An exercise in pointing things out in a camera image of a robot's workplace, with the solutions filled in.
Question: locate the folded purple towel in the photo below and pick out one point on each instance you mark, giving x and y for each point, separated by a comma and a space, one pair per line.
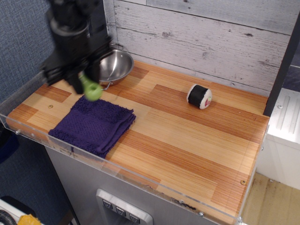
94, 126

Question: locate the yellow and black object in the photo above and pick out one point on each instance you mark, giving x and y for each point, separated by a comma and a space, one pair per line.
28, 220

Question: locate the grey spatula with green handle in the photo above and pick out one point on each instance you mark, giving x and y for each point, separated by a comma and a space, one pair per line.
92, 90

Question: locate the silver dispenser panel with buttons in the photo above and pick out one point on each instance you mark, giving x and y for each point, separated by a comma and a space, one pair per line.
122, 208

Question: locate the plush sushi roll toy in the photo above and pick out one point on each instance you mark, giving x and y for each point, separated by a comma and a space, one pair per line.
199, 96

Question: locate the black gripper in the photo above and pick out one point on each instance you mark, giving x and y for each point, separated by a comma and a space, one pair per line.
72, 55

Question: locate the clear acrylic guard rail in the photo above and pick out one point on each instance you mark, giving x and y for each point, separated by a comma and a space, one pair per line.
180, 164

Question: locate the white ribbed side cabinet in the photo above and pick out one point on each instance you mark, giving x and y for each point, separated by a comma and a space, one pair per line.
279, 158

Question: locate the dark vertical corner post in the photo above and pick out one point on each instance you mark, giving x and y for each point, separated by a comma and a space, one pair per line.
97, 28

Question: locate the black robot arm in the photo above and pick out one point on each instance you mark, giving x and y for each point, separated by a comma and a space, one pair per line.
70, 13

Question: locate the stainless steel bowl with handles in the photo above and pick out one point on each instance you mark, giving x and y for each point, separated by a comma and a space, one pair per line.
115, 67

